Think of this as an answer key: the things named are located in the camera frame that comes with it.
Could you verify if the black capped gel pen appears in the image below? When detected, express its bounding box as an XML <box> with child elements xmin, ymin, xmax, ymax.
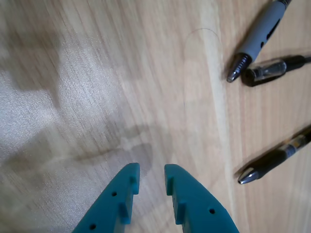
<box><xmin>241</xmin><ymin>55</ymin><xmax>311</xmax><ymax>87</ymax></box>

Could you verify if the grey grip retractable pen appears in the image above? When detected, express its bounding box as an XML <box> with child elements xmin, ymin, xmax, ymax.
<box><xmin>226</xmin><ymin>0</ymin><xmax>293</xmax><ymax>83</ymax></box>

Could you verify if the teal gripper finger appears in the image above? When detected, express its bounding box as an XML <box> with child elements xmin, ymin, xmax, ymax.
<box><xmin>72</xmin><ymin>162</ymin><xmax>141</xmax><ymax>233</ymax></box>
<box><xmin>164</xmin><ymin>164</ymin><xmax>240</xmax><ymax>233</ymax></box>

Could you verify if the black grip retractable pen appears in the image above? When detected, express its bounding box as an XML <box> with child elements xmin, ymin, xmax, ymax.
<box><xmin>237</xmin><ymin>125</ymin><xmax>311</xmax><ymax>185</ymax></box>

